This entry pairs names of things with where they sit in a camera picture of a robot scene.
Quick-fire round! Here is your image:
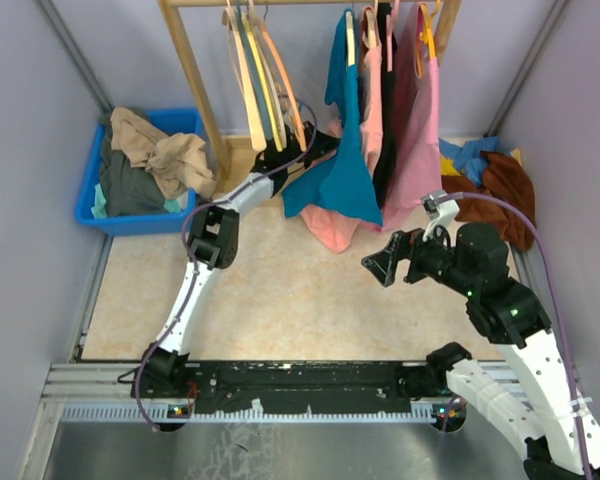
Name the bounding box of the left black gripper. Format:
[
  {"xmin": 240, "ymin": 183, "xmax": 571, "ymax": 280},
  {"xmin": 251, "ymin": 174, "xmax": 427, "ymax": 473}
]
[{"xmin": 283, "ymin": 122, "xmax": 343, "ymax": 169}]

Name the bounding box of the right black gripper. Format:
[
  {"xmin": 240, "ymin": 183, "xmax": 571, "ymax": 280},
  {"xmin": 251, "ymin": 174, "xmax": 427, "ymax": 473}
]
[{"xmin": 361, "ymin": 216, "xmax": 476, "ymax": 295}]

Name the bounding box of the teal blue t shirt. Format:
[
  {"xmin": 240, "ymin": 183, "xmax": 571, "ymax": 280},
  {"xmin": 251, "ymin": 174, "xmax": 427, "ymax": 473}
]
[{"xmin": 282, "ymin": 9, "xmax": 383, "ymax": 226}]

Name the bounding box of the cream plastic hanger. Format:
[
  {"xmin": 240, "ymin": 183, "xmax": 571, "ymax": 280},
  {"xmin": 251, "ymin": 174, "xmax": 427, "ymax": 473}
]
[{"xmin": 345, "ymin": 9, "xmax": 356, "ymax": 67}]

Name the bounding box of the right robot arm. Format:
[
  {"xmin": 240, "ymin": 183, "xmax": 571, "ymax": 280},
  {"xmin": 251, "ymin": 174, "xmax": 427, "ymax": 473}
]
[{"xmin": 361, "ymin": 223, "xmax": 600, "ymax": 479}]

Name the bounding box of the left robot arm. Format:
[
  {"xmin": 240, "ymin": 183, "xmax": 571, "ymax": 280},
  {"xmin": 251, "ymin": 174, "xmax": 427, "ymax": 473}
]
[{"xmin": 132, "ymin": 122, "xmax": 339, "ymax": 399}]

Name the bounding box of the salmon pink t shirt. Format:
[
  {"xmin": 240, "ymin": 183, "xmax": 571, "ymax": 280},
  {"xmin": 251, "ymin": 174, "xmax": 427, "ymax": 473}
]
[{"xmin": 299, "ymin": 15, "xmax": 382, "ymax": 253}]

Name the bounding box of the black t shirt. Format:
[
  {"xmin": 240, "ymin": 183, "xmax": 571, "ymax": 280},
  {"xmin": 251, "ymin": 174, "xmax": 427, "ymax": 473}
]
[{"xmin": 373, "ymin": 3, "xmax": 397, "ymax": 209}]

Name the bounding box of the orange plastic hanger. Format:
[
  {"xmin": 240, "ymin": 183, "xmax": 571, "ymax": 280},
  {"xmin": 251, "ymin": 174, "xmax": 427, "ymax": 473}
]
[{"xmin": 255, "ymin": 18, "xmax": 308, "ymax": 153}]

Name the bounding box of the beige hanger with shirt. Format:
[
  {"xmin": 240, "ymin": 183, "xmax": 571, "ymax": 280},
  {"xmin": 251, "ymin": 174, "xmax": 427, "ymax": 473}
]
[{"xmin": 361, "ymin": 0, "xmax": 380, "ymax": 52}]

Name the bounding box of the beige t shirt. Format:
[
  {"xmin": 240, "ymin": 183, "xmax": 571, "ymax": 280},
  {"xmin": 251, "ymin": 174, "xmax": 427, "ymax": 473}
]
[{"xmin": 110, "ymin": 107, "xmax": 217, "ymax": 200}]

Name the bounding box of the brown t shirt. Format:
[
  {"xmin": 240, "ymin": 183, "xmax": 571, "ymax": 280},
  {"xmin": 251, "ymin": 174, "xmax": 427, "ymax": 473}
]
[{"xmin": 441, "ymin": 151, "xmax": 536, "ymax": 252}]

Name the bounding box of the pink hanger with shirt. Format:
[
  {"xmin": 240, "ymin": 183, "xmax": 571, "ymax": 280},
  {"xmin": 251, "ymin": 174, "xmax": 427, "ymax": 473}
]
[{"xmin": 385, "ymin": 0, "xmax": 401, "ymax": 72}]

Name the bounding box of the yellow hanger with shirt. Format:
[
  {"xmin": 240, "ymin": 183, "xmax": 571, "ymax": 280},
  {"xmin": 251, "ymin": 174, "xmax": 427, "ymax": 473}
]
[{"xmin": 414, "ymin": 0, "xmax": 442, "ymax": 78}]

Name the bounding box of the dark grey t shirt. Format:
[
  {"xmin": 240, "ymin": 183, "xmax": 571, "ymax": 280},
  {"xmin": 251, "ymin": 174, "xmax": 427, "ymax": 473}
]
[{"xmin": 99, "ymin": 123, "xmax": 167, "ymax": 218}]

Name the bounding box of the yellow cloth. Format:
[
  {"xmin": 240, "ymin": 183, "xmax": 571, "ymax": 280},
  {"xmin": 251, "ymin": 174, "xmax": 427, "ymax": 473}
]
[{"xmin": 440, "ymin": 148, "xmax": 524, "ymax": 176}]

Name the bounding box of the light blue cloth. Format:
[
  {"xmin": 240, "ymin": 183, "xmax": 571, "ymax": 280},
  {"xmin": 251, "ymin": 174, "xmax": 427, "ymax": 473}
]
[{"xmin": 439, "ymin": 136, "xmax": 500, "ymax": 187}]

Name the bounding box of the blue plastic bin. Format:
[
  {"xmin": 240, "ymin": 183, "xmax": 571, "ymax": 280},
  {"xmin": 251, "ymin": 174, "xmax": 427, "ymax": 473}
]
[{"xmin": 74, "ymin": 108, "xmax": 206, "ymax": 236}]

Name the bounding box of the wooden clothes rack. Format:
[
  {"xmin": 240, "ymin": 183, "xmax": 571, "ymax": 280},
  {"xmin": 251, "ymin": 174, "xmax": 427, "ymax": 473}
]
[{"xmin": 158, "ymin": 1, "xmax": 462, "ymax": 190}]

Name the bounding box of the mint green cloth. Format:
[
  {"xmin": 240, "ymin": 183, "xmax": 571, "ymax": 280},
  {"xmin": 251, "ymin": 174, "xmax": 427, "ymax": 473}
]
[{"xmin": 90, "ymin": 183, "xmax": 187, "ymax": 219}]

